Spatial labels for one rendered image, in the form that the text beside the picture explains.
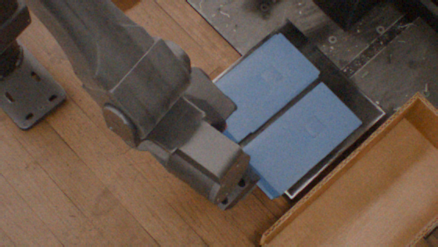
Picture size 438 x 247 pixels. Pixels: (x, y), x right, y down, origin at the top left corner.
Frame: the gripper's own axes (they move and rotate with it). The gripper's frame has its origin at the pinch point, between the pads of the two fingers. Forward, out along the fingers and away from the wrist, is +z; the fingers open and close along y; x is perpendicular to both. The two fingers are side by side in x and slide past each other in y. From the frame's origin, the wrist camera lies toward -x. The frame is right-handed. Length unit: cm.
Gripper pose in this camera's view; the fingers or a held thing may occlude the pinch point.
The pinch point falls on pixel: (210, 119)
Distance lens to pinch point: 102.3
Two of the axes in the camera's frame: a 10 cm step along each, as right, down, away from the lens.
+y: 6.7, -7.1, -2.3
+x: -6.8, -7.0, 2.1
